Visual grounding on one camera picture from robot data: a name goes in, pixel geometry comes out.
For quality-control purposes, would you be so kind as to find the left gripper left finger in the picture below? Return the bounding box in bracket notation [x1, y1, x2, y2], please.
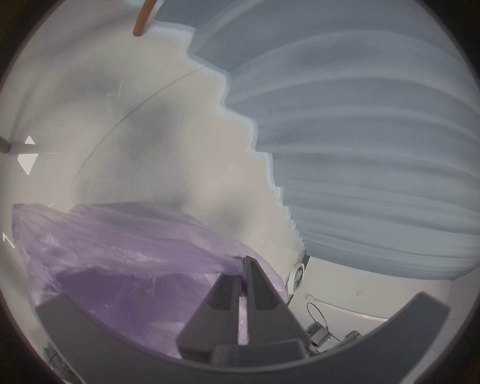
[176, 274, 244, 364]

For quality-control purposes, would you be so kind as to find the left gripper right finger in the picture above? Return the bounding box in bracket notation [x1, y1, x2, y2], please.
[243, 256, 312, 347]

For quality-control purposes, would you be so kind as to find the purple plastic bag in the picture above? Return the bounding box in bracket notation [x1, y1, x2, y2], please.
[11, 202, 290, 359]

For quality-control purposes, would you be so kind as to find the white round device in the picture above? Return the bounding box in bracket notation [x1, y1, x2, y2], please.
[287, 260, 307, 298]

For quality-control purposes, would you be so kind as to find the pale blue curtain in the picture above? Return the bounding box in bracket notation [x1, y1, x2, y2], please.
[155, 0, 480, 281]

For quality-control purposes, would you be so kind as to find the white cushioned wooden chair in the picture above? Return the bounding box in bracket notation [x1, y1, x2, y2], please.
[0, 0, 158, 155]

